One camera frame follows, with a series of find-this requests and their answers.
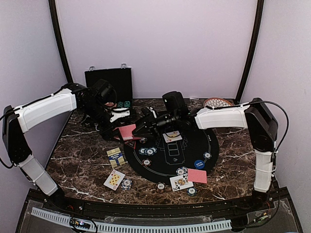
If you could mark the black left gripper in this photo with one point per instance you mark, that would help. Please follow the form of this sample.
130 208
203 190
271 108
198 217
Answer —
106 135

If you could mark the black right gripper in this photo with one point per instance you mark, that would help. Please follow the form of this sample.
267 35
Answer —
151 127

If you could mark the face-up ace of hearts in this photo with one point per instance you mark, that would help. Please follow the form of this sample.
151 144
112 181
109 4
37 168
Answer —
172 136

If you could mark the red-backed playing card deck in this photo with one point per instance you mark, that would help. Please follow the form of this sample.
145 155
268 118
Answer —
126 131

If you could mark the blue small blind button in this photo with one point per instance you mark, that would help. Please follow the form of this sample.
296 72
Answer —
199 164

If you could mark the red-backed card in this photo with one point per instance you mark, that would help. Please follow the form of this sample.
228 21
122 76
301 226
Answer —
197 176

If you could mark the face-up king of clubs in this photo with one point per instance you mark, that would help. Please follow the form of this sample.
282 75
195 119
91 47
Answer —
180 182

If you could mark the red chip stack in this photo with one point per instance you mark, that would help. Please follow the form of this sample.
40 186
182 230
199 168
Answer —
160 187

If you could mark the blue-green chip stack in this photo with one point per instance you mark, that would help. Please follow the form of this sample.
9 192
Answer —
192 191

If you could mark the face-up eight of diamonds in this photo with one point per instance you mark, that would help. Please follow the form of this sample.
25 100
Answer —
114 180

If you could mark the blue chip stack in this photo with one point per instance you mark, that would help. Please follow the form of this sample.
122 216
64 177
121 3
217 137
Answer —
126 184

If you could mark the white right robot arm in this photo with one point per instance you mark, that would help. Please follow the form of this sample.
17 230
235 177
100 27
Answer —
254 116

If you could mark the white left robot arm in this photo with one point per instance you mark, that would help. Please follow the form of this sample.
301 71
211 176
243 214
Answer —
19 120

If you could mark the black poker chip case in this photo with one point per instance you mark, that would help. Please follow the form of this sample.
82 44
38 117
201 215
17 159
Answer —
120 79

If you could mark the patterned ceramic plate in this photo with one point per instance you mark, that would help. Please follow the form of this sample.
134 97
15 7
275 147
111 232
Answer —
216 102

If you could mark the round black poker mat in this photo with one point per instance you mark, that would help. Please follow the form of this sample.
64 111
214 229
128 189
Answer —
171 156

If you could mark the red triangular dealer button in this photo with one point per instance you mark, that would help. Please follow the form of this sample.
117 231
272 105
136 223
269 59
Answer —
131 143

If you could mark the yellow card deck box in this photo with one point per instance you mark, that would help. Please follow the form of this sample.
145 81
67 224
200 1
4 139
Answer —
115 157

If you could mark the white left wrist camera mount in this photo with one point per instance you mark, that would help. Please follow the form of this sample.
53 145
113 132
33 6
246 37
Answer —
119 113

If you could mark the right black frame post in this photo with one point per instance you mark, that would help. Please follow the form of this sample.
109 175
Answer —
251 51

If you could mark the black frame post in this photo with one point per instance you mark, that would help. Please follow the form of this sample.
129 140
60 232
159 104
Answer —
59 41
251 51

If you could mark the left black frame post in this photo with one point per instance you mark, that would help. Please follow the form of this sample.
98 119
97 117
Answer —
59 41

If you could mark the white slotted cable duct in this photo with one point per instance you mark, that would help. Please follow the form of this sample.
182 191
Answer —
134 225

